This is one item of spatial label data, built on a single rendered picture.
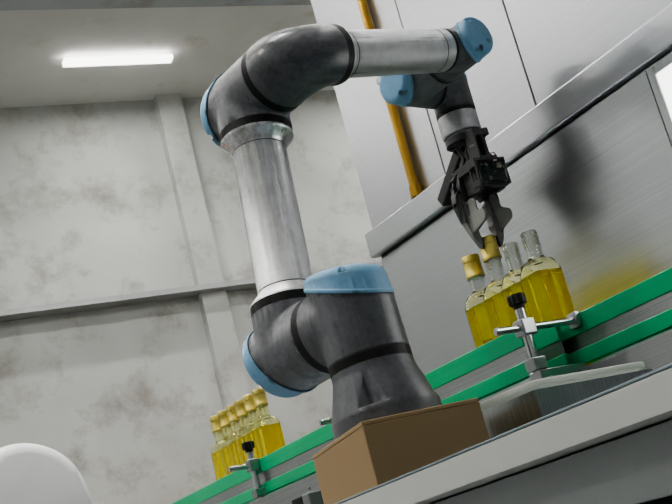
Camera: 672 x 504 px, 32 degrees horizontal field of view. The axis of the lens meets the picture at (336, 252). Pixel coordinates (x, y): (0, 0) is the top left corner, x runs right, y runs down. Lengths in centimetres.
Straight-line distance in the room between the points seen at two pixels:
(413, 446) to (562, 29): 99
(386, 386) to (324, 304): 15
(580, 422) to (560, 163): 116
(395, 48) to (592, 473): 96
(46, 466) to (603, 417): 362
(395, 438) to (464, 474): 26
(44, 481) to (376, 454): 312
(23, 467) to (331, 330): 302
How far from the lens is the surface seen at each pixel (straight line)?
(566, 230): 220
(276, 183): 179
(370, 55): 189
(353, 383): 156
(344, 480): 156
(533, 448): 115
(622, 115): 208
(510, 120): 235
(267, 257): 175
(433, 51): 200
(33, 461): 453
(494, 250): 216
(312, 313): 162
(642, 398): 101
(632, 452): 111
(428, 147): 257
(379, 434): 150
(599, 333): 193
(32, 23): 1239
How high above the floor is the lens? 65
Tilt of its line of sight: 15 degrees up
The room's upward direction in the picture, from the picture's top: 15 degrees counter-clockwise
